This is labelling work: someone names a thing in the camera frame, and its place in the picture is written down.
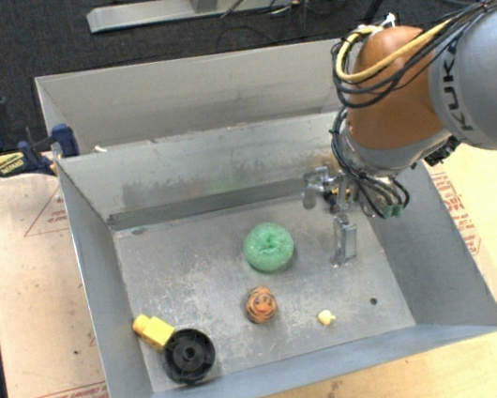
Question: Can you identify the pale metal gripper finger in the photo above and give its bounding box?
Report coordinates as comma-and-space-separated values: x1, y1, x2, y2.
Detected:
341, 222, 364, 265
322, 216, 354, 270

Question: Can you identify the green round sponge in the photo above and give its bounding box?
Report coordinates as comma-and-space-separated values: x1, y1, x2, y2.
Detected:
238, 218, 300, 278

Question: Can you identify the small cream plastic piece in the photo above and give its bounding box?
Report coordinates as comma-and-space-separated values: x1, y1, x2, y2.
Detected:
316, 307, 338, 329

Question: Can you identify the orange striped tiger ball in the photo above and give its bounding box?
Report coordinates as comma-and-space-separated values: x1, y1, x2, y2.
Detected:
240, 283, 281, 328

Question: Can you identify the grey metal bin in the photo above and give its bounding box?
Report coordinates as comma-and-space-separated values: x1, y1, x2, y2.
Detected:
34, 3, 497, 398

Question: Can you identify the black round spool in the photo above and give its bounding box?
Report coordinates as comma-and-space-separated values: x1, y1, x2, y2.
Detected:
158, 323, 222, 390

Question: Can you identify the yellow plastic block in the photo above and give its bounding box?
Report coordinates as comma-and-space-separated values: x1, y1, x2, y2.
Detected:
129, 308, 181, 357

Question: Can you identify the brown cardboard board, red print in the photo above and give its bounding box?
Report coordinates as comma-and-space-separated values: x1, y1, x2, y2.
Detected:
0, 74, 497, 398

